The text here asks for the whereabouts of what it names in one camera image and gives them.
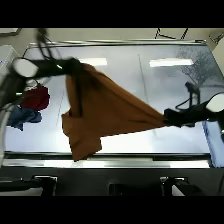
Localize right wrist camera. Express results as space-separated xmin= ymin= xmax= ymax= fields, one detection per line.
xmin=175 ymin=80 xmax=202 ymax=112

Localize silver frame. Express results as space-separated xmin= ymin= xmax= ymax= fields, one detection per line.
xmin=0 ymin=39 xmax=224 ymax=197

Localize light blue garment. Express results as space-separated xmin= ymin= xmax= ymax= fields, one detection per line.
xmin=201 ymin=119 xmax=224 ymax=169

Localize black cable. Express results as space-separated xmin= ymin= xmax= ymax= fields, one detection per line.
xmin=35 ymin=28 xmax=63 ymax=62

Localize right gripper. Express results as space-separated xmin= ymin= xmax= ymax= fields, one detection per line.
xmin=162 ymin=107 xmax=194 ymax=129

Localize brown T-shirt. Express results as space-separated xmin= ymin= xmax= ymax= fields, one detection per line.
xmin=60 ymin=62 xmax=168 ymax=163

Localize red garment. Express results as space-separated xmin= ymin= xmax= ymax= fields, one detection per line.
xmin=19 ymin=84 xmax=51 ymax=112

